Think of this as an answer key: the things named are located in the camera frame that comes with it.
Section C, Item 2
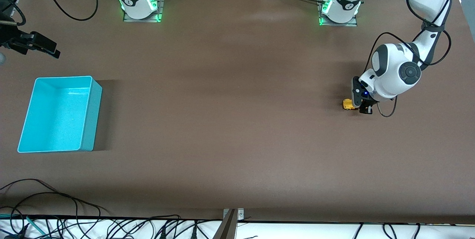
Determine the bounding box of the grey metal bracket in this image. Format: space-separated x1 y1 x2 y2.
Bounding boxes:
223 208 245 220

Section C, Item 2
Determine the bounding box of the teal cable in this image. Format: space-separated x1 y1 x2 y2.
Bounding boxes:
25 215 47 236

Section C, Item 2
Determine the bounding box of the black left arm wrist cable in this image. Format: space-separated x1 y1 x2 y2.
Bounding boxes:
367 0 452 118

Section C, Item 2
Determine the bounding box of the teal plastic bin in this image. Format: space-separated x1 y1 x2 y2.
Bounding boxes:
17 76 103 153

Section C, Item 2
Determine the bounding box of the brown table cover sheet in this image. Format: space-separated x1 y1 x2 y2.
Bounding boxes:
0 0 475 225

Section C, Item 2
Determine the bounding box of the dark metal bar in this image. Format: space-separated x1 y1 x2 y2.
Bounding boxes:
212 209 238 239

